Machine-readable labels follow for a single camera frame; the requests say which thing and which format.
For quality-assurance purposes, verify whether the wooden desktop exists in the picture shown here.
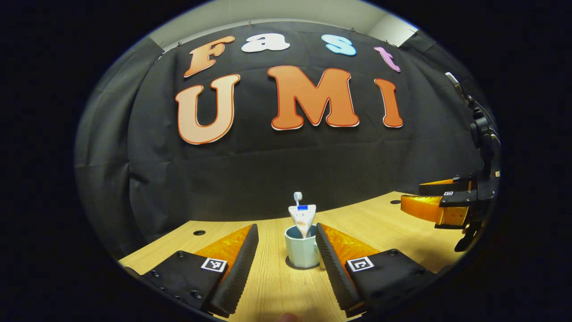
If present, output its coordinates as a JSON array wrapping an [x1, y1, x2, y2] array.
[[118, 191, 467, 322]]

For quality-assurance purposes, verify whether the white toothpaste tube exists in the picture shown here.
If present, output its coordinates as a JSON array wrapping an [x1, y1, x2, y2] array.
[[288, 204, 317, 239]]

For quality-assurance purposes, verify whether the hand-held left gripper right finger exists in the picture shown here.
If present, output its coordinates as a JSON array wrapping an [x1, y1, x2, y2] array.
[[315, 223, 441, 318]]

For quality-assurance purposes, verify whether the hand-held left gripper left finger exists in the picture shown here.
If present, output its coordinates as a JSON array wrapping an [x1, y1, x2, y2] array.
[[123, 224, 260, 318]]

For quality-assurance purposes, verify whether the round dark brown coaster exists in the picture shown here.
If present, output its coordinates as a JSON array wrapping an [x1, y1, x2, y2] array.
[[285, 256, 321, 271]]

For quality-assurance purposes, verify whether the light blue cup wooden handle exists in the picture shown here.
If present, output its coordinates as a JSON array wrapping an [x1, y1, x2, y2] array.
[[285, 225, 321, 269]]

